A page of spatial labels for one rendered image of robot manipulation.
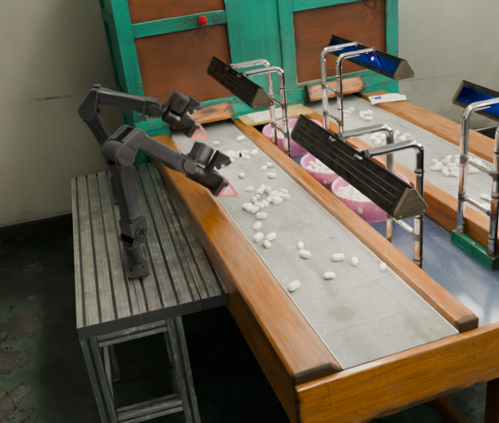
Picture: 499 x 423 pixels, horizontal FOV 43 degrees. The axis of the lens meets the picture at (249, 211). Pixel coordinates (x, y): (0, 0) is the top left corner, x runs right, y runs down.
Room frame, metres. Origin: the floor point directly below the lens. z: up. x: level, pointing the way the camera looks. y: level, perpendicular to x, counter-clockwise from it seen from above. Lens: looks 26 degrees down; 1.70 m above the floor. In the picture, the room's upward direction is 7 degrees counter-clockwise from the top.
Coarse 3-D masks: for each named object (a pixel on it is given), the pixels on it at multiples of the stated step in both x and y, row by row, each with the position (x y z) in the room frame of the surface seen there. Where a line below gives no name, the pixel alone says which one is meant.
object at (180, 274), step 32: (96, 192) 2.47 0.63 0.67; (160, 192) 2.39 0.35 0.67; (96, 224) 2.17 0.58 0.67; (160, 224) 2.10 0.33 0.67; (96, 256) 1.92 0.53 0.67; (160, 256) 1.86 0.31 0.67; (192, 256) 1.87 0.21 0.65; (96, 288) 1.74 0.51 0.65; (128, 288) 1.71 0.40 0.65; (160, 288) 1.66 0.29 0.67; (192, 288) 1.64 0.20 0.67; (224, 288) 1.62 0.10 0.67; (96, 320) 1.53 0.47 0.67; (128, 320) 1.53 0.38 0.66; (160, 320) 1.55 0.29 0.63
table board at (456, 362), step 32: (416, 352) 1.15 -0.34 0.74; (448, 352) 1.17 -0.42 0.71; (480, 352) 1.19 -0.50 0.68; (320, 384) 1.08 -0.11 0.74; (352, 384) 1.10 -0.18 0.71; (384, 384) 1.13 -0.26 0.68; (416, 384) 1.15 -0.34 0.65; (448, 384) 1.17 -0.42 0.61; (320, 416) 1.08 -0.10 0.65; (352, 416) 1.10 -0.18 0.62; (384, 416) 1.13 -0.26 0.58
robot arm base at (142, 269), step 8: (128, 248) 1.81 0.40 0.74; (136, 248) 1.81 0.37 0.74; (128, 256) 1.81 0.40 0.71; (136, 256) 1.81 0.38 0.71; (144, 256) 1.85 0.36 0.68; (128, 264) 1.81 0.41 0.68; (136, 264) 1.81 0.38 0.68; (144, 264) 1.80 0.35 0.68; (128, 272) 1.77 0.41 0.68; (136, 272) 1.76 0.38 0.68; (144, 272) 1.76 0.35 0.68
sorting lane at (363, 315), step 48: (192, 144) 2.73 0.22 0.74; (240, 144) 2.65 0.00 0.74; (240, 192) 2.14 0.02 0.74; (288, 192) 2.10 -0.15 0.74; (288, 240) 1.74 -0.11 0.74; (336, 240) 1.71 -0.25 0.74; (336, 288) 1.45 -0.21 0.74; (384, 288) 1.42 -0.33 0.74; (336, 336) 1.24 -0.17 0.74; (384, 336) 1.22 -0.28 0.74; (432, 336) 1.20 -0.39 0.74
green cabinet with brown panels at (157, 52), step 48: (144, 0) 2.88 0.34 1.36; (192, 0) 2.93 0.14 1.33; (240, 0) 2.99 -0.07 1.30; (288, 0) 3.04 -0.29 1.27; (336, 0) 3.10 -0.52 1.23; (384, 0) 3.18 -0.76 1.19; (144, 48) 2.87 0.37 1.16; (192, 48) 2.92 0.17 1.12; (240, 48) 2.97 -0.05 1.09; (288, 48) 3.03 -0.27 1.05; (384, 48) 3.18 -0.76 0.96; (192, 96) 2.91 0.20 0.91
